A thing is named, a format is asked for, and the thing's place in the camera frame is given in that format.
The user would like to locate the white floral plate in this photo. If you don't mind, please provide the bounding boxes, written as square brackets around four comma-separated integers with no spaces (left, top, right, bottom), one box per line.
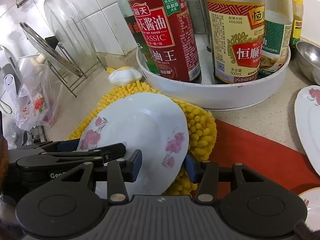
[294,85,320,175]
[77,92,189,196]

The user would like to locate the steel bowl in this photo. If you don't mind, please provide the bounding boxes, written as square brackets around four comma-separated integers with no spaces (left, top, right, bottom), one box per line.
[295,41,320,85]

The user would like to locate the yellow chenille mat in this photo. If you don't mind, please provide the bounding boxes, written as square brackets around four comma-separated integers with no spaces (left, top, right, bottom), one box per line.
[67,81,217,195]

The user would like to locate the red table mat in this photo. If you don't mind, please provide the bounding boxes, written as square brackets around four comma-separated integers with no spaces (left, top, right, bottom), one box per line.
[208,120,319,194]

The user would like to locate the white rotating condiment rack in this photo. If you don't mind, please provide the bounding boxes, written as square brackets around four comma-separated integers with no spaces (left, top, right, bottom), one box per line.
[136,34,291,111]

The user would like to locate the plastic bag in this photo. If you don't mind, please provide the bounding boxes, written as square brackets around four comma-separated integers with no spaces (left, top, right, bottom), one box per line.
[14,55,62,131]

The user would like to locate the small floral plate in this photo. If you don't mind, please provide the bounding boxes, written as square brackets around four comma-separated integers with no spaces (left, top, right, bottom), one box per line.
[299,187,320,231]

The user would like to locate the metal rimmed pot lid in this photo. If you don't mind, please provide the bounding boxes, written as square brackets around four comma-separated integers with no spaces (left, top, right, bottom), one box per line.
[20,22,82,77]

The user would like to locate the glass pot lid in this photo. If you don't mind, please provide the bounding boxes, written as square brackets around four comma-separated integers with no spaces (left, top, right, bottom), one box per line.
[43,0,98,70]

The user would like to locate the yellow label vinegar bottle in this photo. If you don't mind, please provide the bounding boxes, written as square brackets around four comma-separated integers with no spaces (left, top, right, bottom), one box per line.
[203,0,265,83]

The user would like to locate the yellow label oil bottle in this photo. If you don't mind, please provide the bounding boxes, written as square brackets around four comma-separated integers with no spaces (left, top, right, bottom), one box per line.
[290,0,304,49]

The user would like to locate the red label soy sauce bottle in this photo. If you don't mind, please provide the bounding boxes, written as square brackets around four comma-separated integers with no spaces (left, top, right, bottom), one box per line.
[127,0,201,82]

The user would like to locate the green label seafood sauce bottle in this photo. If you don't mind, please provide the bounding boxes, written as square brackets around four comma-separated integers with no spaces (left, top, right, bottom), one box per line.
[259,0,293,76]

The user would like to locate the wire lid rack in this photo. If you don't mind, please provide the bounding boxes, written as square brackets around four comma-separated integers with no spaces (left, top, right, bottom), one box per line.
[46,35,104,96]

